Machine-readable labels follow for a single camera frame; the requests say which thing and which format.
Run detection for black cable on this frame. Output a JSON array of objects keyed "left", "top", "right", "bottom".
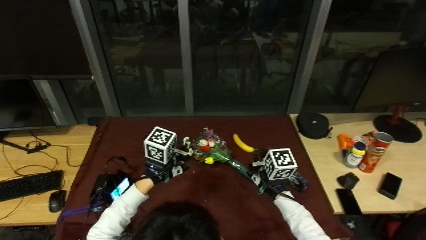
[{"left": 0, "top": 129, "right": 83, "bottom": 178}]

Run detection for yellow banana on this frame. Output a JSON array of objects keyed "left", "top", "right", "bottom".
[{"left": 231, "top": 133, "right": 256, "bottom": 154}]

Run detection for white marker cube right glove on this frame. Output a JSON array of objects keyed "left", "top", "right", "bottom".
[{"left": 262, "top": 147, "right": 299, "bottom": 181}]

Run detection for the person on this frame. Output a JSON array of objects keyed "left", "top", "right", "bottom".
[{"left": 86, "top": 156, "right": 332, "bottom": 240}]

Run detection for red snack tube can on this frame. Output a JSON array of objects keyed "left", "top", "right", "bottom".
[{"left": 356, "top": 131, "right": 395, "bottom": 174}]

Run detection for person's right hand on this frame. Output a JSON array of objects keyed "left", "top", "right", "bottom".
[{"left": 247, "top": 159, "right": 308, "bottom": 198}]

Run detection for blue strap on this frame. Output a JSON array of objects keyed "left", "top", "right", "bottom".
[{"left": 57, "top": 205, "right": 95, "bottom": 222}]

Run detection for flower bouquet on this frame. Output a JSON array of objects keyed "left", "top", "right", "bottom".
[{"left": 182, "top": 127, "right": 252, "bottom": 177}]

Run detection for black monitor with red stand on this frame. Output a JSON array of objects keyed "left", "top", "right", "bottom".
[{"left": 352, "top": 46, "right": 426, "bottom": 144}]

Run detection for white marker cube left glove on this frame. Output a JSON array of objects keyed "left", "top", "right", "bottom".
[{"left": 142, "top": 126, "right": 178, "bottom": 166}]

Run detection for smartphone with lit screen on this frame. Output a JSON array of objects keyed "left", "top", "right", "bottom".
[{"left": 107, "top": 176, "right": 133, "bottom": 202}]

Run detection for white marker cube glove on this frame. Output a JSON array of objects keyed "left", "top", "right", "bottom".
[
  {"left": 142, "top": 126, "right": 178, "bottom": 166},
  {"left": 262, "top": 147, "right": 299, "bottom": 181}
]

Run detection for dark red tablecloth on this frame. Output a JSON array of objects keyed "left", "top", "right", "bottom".
[{"left": 53, "top": 115, "right": 354, "bottom": 240}]

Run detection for black keyboard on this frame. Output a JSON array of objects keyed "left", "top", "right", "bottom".
[{"left": 0, "top": 169, "right": 66, "bottom": 203}]

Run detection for white bottle with blue label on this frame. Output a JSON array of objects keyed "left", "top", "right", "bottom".
[{"left": 342, "top": 142, "right": 367, "bottom": 169}]

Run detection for orange bottle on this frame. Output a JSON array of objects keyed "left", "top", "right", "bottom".
[{"left": 335, "top": 133, "right": 356, "bottom": 158}]

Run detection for black computer mouse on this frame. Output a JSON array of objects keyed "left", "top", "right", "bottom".
[{"left": 47, "top": 189, "right": 67, "bottom": 214}]

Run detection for black round pouch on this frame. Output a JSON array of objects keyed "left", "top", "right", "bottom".
[{"left": 294, "top": 111, "right": 334, "bottom": 140}]

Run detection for black angular mouse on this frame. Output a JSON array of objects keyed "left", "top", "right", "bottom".
[{"left": 335, "top": 171, "right": 360, "bottom": 190}]

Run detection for person's left hand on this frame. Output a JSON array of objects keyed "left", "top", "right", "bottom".
[{"left": 142, "top": 156, "right": 191, "bottom": 185}]

